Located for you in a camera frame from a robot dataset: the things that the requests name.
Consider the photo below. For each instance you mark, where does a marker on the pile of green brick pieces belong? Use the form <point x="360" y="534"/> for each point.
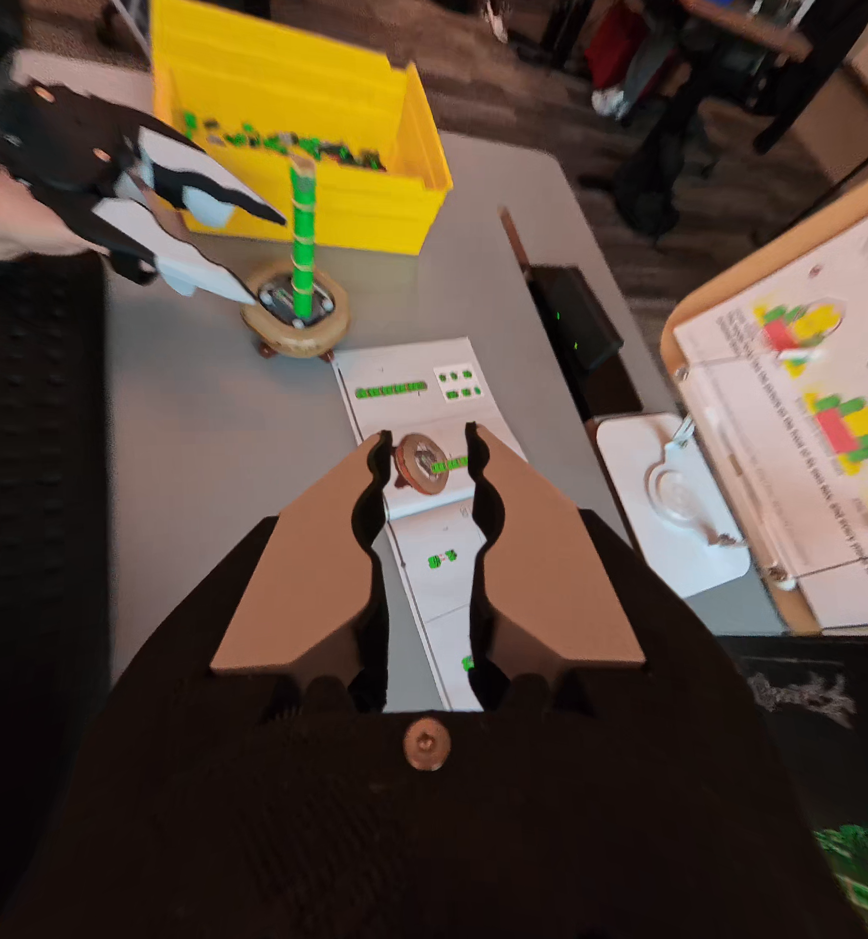
<point x="280" y="141"/>

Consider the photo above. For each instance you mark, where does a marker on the green brick bamboo stalk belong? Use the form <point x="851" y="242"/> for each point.
<point x="303" y="242"/>

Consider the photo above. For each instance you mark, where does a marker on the white page holder bar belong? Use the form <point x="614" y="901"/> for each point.
<point x="727" y="447"/>

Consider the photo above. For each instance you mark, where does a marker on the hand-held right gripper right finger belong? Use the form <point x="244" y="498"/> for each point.
<point x="551" y="587"/>

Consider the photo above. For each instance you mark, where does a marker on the black power box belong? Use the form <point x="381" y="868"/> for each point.
<point x="577" y="315"/>

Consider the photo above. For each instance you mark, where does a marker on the black bag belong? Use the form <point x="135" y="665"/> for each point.
<point x="650" y="183"/>

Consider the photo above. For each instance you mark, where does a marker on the building instruction booklet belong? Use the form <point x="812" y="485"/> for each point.
<point x="404" y="367"/>

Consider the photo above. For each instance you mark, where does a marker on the black textured mat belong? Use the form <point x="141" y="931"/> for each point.
<point x="30" y="513"/>

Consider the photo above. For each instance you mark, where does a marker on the printed instruction sheet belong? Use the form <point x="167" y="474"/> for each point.
<point x="771" y="455"/>

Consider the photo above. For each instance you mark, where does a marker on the yellow plastic bin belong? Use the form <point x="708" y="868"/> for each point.
<point x="360" y="213"/>

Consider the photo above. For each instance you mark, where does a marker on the white stand base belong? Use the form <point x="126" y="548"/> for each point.
<point x="646" y="528"/>

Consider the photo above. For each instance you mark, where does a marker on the grey desk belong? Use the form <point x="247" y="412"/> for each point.
<point x="206" y="411"/>

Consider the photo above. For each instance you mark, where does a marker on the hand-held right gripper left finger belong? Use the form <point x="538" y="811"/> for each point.
<point x="302" y="587"/>

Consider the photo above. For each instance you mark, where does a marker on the red container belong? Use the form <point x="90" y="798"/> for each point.
<point x="617" y="37"/>

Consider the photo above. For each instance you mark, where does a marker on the person's left hand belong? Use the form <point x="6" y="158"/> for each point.
<point x="15" y="220"/>

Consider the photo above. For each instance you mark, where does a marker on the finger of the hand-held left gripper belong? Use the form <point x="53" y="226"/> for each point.
<point x="173" y="152"/>
<point x="199" y="275"/>

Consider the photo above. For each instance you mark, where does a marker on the black product box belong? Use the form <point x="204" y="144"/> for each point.
<point x="808" y="770"/>

